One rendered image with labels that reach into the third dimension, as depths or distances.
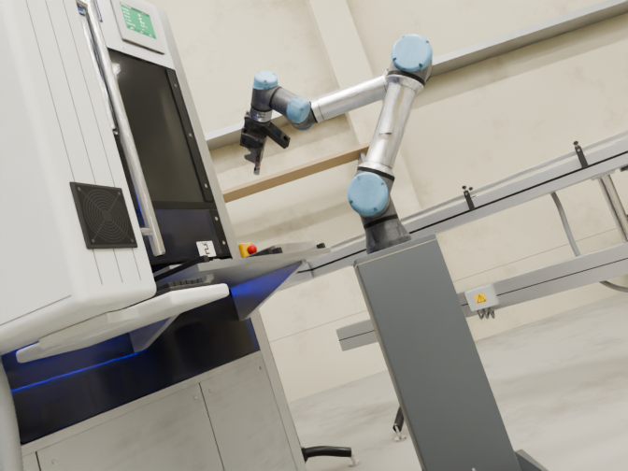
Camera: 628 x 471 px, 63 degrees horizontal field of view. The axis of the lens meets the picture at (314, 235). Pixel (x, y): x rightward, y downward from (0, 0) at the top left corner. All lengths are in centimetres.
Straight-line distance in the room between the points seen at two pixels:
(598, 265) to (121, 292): 193
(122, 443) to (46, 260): 77
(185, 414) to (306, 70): 382
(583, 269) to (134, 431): 180
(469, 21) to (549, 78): 90
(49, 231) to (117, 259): 12
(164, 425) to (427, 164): 362
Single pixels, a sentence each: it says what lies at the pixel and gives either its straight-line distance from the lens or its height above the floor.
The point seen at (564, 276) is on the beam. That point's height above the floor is 49.
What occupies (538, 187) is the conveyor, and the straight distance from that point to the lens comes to 238.
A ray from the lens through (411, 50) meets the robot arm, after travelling 158.
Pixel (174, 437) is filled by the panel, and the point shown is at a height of 46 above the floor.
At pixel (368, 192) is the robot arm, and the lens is 147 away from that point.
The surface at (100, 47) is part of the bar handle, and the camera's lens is 121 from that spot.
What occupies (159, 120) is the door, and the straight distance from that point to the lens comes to 209.
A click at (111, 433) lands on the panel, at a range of 154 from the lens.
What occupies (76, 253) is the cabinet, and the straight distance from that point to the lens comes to 88.
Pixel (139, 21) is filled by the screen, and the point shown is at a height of 196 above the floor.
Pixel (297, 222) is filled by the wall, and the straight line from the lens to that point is 459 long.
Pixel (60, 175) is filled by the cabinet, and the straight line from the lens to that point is 92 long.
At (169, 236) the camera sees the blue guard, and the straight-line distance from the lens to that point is 184.
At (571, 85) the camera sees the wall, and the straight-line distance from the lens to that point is 535.
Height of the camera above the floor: 69
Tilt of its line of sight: 8 degrees up
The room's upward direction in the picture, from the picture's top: 18 degrees counter-clockwise
